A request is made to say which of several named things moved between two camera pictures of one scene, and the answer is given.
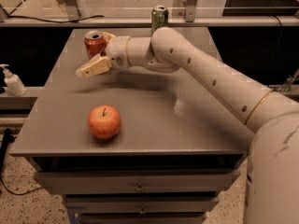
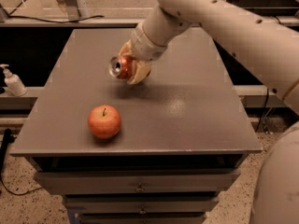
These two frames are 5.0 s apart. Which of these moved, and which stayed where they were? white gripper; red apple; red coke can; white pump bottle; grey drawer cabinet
Moved: white gripper; red coke can
Stayed: white pump bottle; red apple; grey drawer cabinet
